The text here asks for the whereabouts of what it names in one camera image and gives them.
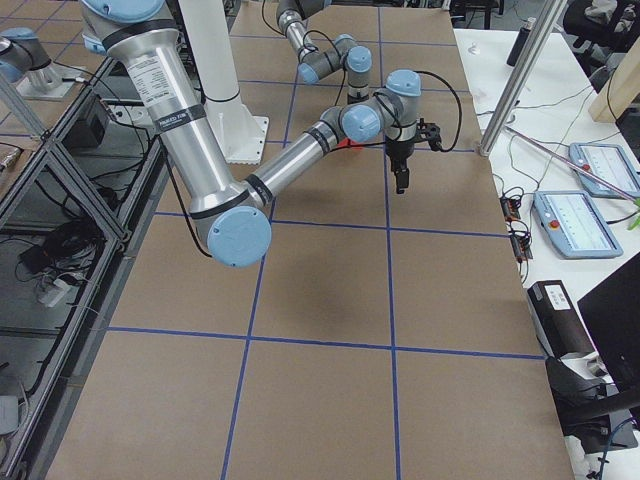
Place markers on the black gripper front arm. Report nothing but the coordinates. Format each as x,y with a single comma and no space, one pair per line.
399,149

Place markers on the red block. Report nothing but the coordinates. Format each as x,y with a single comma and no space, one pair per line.
348,144

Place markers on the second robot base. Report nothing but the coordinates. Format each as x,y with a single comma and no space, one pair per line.
25,62

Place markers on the grey robot arm front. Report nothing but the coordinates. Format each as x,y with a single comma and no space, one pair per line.
325,45
182,67

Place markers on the small circuit board upper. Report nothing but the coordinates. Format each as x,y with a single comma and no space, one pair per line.
511,208

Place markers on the small circuit board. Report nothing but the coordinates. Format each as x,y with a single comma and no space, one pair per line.
511,208
521,242

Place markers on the small circuit board lower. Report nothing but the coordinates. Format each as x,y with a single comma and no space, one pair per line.
521,242

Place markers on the blue teach pendant near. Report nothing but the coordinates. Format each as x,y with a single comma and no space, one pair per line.
575,226

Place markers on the blue teach pendant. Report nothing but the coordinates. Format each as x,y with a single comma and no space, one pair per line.
607,161
575,226

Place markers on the black water bottle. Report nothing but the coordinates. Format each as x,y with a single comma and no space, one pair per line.
520,41

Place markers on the blue teach pendant far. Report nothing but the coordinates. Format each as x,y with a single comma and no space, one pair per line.
607,161

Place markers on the dark box with label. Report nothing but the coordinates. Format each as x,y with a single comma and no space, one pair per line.
558,326

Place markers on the wooden plank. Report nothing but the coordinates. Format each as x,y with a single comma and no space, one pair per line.
620,90

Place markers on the black monitor with stand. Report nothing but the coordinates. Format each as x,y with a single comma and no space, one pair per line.
601,416

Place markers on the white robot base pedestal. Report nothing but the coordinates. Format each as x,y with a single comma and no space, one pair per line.
240,135

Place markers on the aluminium frame post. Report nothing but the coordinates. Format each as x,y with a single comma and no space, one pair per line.
542,28

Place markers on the green handled reach stick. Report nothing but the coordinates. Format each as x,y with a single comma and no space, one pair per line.
579,169

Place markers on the aluminium frame rack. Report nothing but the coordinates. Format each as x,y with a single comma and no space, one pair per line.
75,206

